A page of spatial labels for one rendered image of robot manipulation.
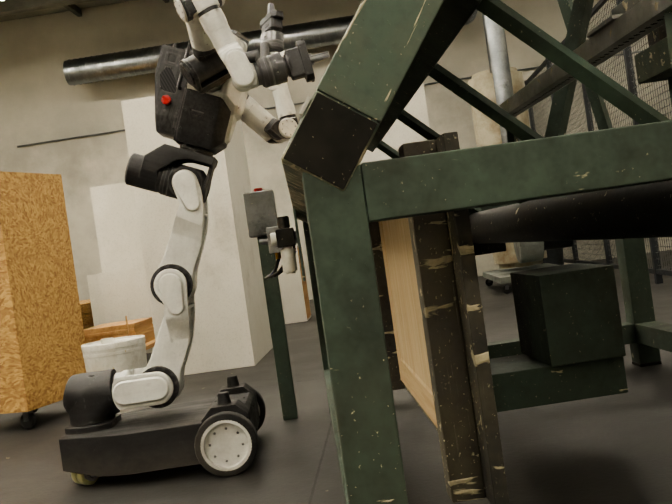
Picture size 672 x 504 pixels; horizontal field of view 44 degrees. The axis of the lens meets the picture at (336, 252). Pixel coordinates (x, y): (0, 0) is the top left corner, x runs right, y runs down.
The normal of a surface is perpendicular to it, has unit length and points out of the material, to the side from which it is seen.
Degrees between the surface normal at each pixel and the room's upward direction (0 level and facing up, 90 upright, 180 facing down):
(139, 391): 90
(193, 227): 111
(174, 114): 90
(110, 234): 90
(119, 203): 90
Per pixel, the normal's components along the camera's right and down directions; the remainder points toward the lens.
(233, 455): 0.04, 0.00
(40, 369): 0.93, -0.13
